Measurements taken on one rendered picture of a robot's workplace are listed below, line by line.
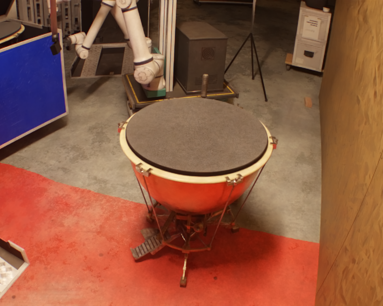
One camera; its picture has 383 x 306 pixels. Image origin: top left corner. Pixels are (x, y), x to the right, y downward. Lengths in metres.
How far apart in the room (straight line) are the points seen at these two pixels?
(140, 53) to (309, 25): 2.59
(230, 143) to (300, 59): 3.32
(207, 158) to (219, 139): 0.15
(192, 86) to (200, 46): 0.36
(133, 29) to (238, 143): 1.39
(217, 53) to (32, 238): 2.04
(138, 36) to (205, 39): 0.59
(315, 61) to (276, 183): 2.43
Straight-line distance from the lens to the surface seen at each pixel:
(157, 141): 1.61
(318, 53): 4.80
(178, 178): 1.44
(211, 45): 3.04
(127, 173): 2.75
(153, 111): 1.85
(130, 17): 2.69
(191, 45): 2.98
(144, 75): 2.75
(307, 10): 4.67
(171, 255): 2.17
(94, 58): 4.79
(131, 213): 2.42
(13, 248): 2.23
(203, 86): 2.06
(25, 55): 2.89
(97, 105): 3.74
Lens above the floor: 1.68
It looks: 35 degrees down
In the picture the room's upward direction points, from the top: 4 degrees clockwise
